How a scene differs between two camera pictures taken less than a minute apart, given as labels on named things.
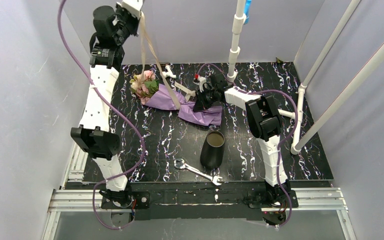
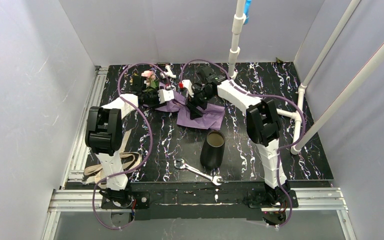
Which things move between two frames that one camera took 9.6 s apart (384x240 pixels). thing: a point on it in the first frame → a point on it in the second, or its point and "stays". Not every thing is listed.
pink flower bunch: (144, 85) stays
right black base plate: (294, 200) stays
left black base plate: (141, 200) stays
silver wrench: (179, 163) stays
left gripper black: (125, 19) → (142, 88)
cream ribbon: (143, 82) → (100, 177)
